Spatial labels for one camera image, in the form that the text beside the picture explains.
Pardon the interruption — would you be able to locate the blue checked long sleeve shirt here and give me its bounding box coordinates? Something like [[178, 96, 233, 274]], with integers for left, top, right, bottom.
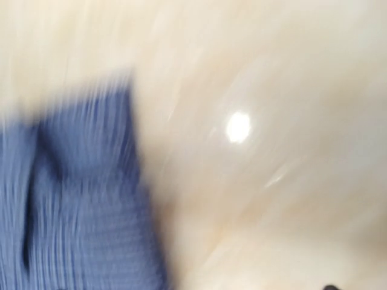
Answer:
[[1, 76, 171, 289]]

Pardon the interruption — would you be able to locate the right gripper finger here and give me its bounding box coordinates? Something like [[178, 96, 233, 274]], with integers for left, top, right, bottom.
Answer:
[[323, 285, 339, 290]]

